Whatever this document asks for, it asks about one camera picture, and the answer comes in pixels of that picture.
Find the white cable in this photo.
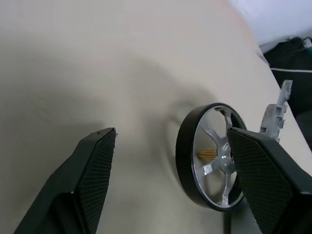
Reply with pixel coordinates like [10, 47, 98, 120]
[270, 67, 312, 73]

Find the black spoked rotor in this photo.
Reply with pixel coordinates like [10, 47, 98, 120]
[175, 102, 249, 212]

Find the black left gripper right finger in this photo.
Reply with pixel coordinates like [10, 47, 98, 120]
[226, 126, 312, 234]

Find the silver motor lid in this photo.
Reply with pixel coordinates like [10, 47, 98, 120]
[259, 79, 293, 143]

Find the black fabric bag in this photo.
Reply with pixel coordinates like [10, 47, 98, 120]
[264, 36, 312, 122]

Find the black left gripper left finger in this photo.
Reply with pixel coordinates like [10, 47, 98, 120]
[13, 127, 117, 234]

